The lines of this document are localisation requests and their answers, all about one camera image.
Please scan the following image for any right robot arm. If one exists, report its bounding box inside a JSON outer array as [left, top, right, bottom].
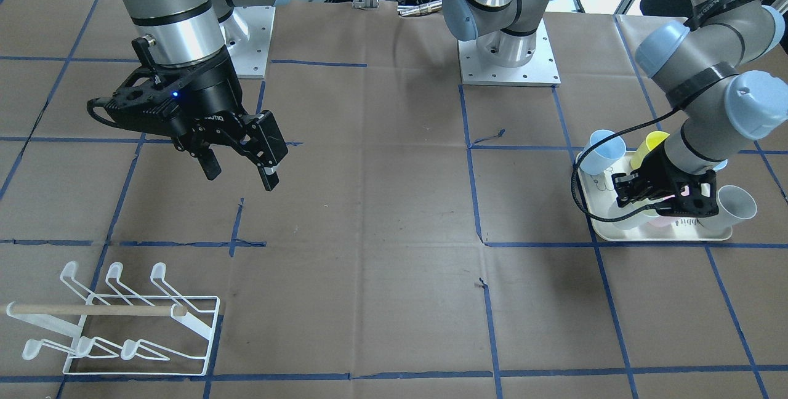
[[87, 0, 289, 191]]

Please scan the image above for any grey plastic cup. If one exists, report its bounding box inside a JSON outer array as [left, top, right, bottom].
[[698, 185, 758, 231]]

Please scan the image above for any light blue cup far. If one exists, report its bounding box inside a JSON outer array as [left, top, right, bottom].
[[580, 129, 627, 175]]

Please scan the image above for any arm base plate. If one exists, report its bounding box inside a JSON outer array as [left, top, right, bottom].
[[220, 6, 276, 79], [457, 20, 562, 87]]

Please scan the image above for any yellow plastic cup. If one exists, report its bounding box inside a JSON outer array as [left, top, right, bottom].
[[630, 131, 670, 170]]

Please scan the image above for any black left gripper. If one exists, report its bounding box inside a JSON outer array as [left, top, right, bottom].
[[613, 145, 720, 219]]

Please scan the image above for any white wire cup rack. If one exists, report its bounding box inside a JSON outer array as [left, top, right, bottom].
[[5, 261, 222, 377]]

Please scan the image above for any light blue cup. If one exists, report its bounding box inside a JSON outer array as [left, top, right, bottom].
[[580, 129, 627, 175], [709, 159, 728, 172]]

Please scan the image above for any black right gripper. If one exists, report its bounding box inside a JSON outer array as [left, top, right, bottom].
[[92, 35, 288, 191]]

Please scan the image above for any light blue cup near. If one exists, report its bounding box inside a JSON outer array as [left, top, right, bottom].
[[709, 159, 728, 172]]

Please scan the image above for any pink plastic cup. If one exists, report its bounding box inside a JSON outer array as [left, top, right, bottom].
[[640, 209, 678, 228]]

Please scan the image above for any beige serving tray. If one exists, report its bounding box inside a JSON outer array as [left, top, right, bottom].
[[575, 150, 733, 243]]

